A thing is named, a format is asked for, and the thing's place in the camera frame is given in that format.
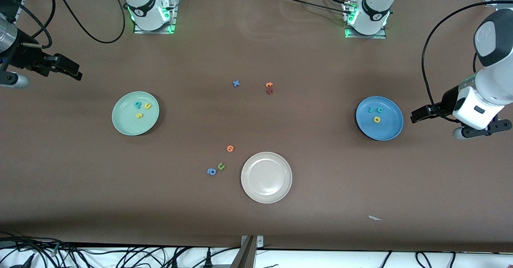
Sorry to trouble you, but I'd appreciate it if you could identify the aluminium table leg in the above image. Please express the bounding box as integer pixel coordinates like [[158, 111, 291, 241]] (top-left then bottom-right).
[[230, 236, 257, 268]]

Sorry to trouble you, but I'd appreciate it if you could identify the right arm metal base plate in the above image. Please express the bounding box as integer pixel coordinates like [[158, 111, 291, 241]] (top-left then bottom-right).
[[133, 0, 178, 34]]

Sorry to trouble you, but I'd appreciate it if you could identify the beige plate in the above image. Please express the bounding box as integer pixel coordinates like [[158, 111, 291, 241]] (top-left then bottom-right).
[[241, 152, 293, 204]]

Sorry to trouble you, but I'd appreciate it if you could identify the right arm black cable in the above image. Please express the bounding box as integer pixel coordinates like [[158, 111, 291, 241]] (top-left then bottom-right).
[[0, 0, 125, 49]]

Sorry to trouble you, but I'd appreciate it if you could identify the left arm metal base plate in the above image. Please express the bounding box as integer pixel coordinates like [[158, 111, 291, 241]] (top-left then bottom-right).
[[344, 0, 387, 39]]

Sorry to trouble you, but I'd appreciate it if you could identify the small metal bracket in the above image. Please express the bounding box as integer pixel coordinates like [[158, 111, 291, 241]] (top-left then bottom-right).
[[240, 235, 264, 248]]

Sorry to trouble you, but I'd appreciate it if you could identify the blue plate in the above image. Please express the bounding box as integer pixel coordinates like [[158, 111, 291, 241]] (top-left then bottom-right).
[[356, 96, 404, 141]]

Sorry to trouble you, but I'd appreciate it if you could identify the light green plate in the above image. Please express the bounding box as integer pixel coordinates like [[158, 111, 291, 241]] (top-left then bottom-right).
[[112, 91, 160, 136]]

